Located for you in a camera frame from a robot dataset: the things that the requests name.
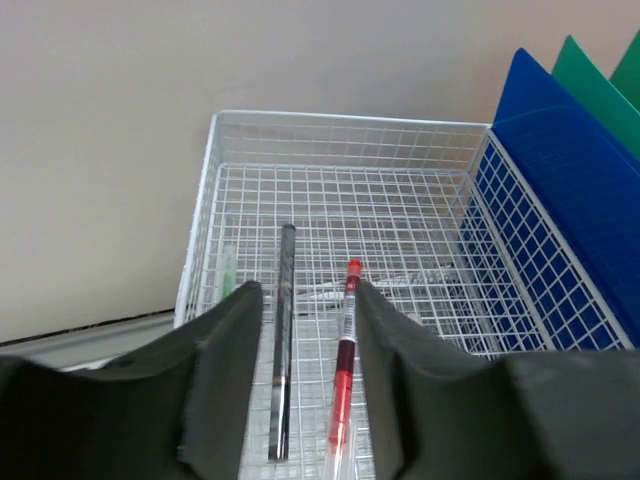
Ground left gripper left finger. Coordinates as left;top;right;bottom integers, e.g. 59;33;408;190
1;281;263;479

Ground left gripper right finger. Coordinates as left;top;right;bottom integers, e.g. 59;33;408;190
356;282;639;479

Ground red gel pen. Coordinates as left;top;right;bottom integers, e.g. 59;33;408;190
322;259;362;479

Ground white green pen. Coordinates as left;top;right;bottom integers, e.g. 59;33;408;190
220;244;236;300

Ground green folder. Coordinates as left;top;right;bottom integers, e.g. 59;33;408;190
552;35;639;160

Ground blue folder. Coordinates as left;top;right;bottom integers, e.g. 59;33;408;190
460;49;639;350

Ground white wire desk organizer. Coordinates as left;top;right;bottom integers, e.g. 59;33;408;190
173;109;636;480

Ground black red pen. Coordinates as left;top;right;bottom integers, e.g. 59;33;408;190
268;224;296;462

